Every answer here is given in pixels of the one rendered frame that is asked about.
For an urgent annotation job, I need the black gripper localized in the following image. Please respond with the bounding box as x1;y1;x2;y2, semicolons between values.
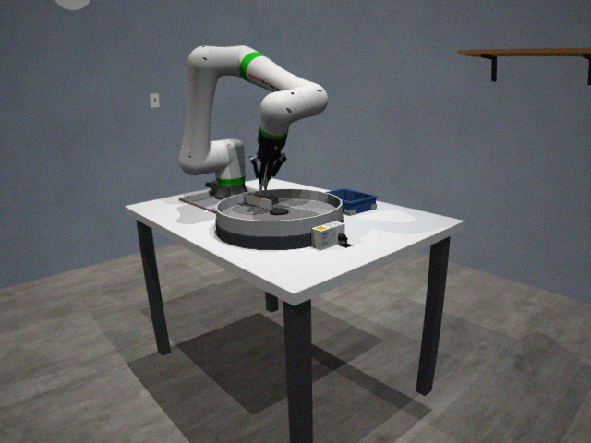
249;146;286;191

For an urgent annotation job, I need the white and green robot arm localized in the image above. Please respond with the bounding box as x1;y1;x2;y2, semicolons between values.
179;46;328;200

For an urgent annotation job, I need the blue crate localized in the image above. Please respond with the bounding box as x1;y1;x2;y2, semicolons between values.
325;188;378;216

